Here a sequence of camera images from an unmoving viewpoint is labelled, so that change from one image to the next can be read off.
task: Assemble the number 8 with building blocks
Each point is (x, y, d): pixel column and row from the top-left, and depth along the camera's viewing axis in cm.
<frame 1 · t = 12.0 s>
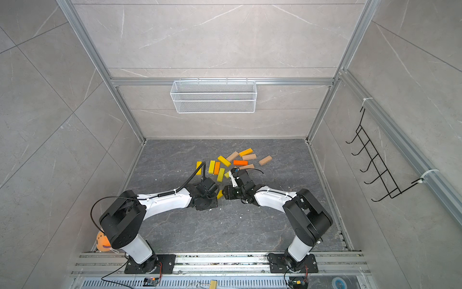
left hand: (217, 201, 89), fingers open
right hand: (227, 191, 90), fingers open
yellow block leftmost: (200, 171, 103), point 3 cm above the table
orange block upright: (217, 167, 106), point 2 cm above the table
yellow block angled: (224, 161, 109), point 2 cm above the table
tan wooden block angled: (233, 156, 113), on the table
amber yellow block: (246, 152, 114), on the table
tan wooden block middle: (251, 156, 113), on the table
tan wooden block right: (261, 162, 109), on the table
orange block flat: (240, 162, 110), on the table
orange plush toy: (103, 244, 72), point 9 cm above the table

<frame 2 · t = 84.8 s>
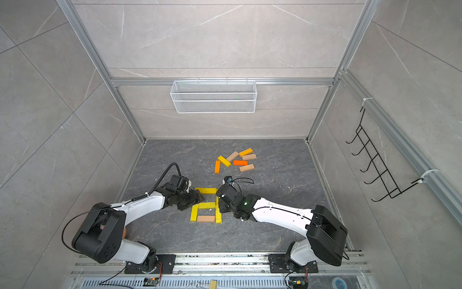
left hand: (202, 198, 90), fingers open
right hand: (223, 201, 82), fingers closed
tan wooden block right: (206, 218, 88), on the table
lime yellow block far: (194, 213, 88), point 2 cm above the table
lime yellow block: (218, 217, 87), on the table
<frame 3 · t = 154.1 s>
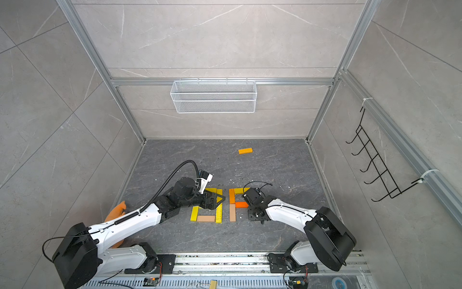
left hand: (220, 194, 78), fingers open
right hand: (256, 214, 88), fingers open
orange block upright: (231, 195, 94), point 2 cm above the table
tan wooden block angled: (232, 212, 90), on the table
orange block flat: (241, 205, 91), point 2 cm above the table
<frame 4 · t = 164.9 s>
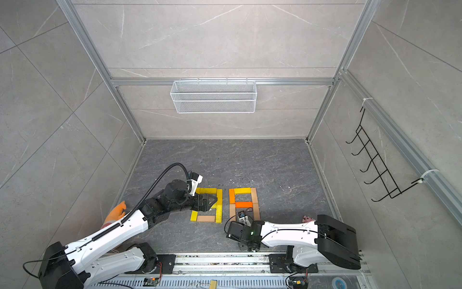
left hand: (212, 196, 75), fingers open
right hand: (247, 241, 80), fingers open
light wooden block front: (254, 198, 94), on the table
